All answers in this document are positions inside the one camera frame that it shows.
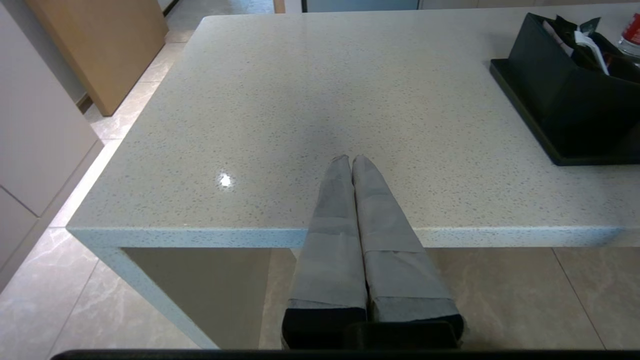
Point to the black organizer box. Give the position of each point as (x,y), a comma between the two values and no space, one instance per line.
(565,95)

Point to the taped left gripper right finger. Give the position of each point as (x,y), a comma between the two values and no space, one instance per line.
(395,260)

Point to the black rectangular tray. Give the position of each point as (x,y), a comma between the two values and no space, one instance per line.
(530,112)

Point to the wooden door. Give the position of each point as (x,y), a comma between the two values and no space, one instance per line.
(105,45)

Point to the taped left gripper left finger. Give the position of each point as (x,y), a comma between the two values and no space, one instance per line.
(332,250)

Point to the white tall cabinet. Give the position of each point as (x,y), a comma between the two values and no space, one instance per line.
(35,125)

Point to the green tea packet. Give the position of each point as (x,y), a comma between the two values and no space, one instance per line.
(575,25)

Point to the clear water bottle red cap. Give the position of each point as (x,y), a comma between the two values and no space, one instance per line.
(632,34)

